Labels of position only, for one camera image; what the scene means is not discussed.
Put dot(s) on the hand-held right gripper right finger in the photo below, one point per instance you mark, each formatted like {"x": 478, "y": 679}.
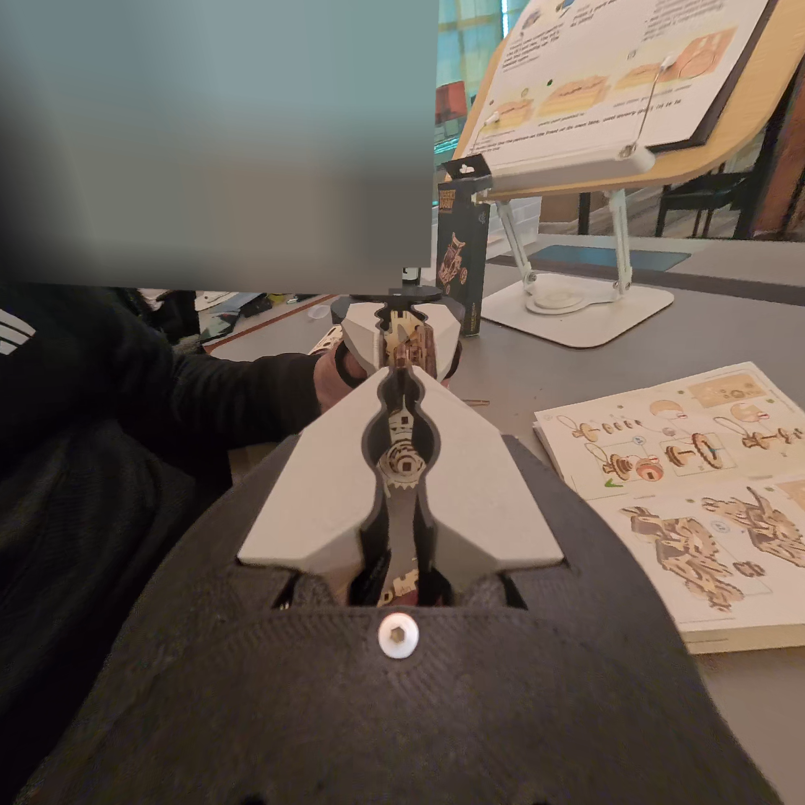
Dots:
{"x": 497, "y": 503}

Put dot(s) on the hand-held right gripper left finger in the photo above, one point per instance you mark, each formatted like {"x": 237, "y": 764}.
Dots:
{"x": 308, "y": 503}

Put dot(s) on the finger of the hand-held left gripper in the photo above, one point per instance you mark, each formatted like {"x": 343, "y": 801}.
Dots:
{"x": 446, "y": 339}
{"x": 361, "y": 333}

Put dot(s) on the brown wooden model assembly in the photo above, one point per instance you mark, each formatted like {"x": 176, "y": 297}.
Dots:
{"x": 412, "y": 346}

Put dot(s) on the pale wooden gear part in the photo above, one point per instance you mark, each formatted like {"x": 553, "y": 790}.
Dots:
{"x": 402, "y": 465}

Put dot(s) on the person's left forearm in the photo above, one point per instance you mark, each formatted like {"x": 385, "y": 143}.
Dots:
{"x": 251, "y": 396}

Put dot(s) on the dark model kit box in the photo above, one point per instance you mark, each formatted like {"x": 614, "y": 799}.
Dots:
{"x": 462, "y": 264}

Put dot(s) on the person's left hand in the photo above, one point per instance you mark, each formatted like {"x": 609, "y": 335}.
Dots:
{"x": 327, "y": 383}

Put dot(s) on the blue mat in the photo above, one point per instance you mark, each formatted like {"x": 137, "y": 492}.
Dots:
{"x": 604, "y": 258}

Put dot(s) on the wooden book stand white base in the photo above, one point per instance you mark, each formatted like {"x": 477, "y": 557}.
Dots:
{"x": 629, "y": 295}

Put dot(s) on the open instruction booklet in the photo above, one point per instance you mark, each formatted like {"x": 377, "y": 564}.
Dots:
{"x": 692, "y": 503}

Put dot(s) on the person's black clothing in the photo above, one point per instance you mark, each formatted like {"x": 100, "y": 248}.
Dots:
{"x": 75, "y": 503}

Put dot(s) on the black chair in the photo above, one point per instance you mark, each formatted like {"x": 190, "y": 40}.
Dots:
{"x": 710, "y": 188}

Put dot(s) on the white printed instruction page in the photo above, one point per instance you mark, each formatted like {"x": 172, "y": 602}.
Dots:
{"x": 597, "y": 63}

